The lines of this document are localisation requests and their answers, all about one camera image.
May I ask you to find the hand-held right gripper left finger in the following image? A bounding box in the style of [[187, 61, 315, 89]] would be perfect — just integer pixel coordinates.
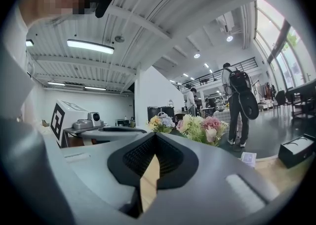
[[1, 120, 157, 225]]

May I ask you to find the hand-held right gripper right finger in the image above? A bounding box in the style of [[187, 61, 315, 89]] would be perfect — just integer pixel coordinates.
[[148, 132, 281, 225]]

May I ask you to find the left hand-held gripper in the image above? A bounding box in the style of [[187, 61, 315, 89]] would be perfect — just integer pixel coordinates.
[[50, 99, 149, 149]]

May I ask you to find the pink cream flowers bunch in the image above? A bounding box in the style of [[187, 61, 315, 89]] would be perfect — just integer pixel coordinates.
[[176, 114, 229, 147]]

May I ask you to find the black cabinet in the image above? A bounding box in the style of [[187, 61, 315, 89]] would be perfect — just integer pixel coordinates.
[[147, 106, 176, 124]]

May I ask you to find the orange and blue flower bouquet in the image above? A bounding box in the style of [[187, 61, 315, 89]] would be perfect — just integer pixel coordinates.
[[148, 114, 176, 133]]

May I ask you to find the checkered cloth table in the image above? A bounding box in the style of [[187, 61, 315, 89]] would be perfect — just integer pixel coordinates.
[[212, 109, 232, 127]]

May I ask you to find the black box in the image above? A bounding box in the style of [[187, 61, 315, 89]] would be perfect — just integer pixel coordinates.
[[278, 134, 316, 169]]

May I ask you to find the black mezzanine railing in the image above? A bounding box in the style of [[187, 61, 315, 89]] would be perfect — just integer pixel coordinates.
[[172, 57, 259, 94]]

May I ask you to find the black chair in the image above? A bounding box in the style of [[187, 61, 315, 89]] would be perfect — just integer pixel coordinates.
[[273, 90, 288, 118]]

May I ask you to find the person's beige sweatshirt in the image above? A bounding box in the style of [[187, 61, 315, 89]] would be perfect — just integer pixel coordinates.
[[2, 6, 34, 121]]

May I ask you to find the long black table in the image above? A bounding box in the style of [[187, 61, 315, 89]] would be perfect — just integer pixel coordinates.
[[286, 78, 316, 119]]

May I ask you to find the person's head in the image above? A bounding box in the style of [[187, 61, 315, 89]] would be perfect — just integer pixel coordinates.
[[19, 0, 99, 29]]

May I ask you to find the black head camera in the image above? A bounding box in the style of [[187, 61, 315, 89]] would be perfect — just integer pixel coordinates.
[[95, 0, 115, 19]]

